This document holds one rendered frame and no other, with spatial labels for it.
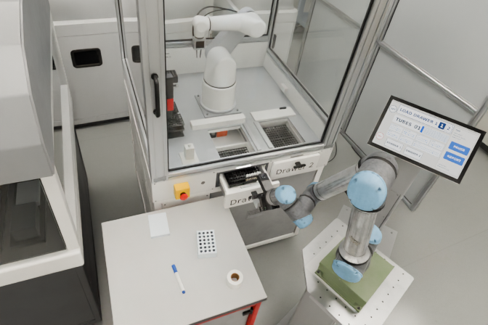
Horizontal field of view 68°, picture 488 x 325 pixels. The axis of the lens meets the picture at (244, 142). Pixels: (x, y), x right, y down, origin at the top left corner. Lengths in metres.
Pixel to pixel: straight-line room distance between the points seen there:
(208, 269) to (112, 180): 1.57
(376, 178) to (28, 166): 1.05
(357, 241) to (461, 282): 1.85
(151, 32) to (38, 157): 0.53
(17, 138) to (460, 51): 2.56
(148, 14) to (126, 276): 1.08
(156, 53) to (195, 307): 1.02
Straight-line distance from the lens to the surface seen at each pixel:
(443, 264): 3.19
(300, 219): 1.49
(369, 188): 1.18
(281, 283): 2.60
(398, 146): 2.21
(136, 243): 1.79
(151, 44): 1.31
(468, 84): 2.83
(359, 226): 1.33
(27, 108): 1.16
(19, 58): 1.18
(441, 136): 2.24
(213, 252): 1.71
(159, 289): 1.68
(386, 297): 1.87
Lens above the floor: 2.27
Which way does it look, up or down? 42 degrees down
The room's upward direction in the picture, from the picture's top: 9 degrees clockwise
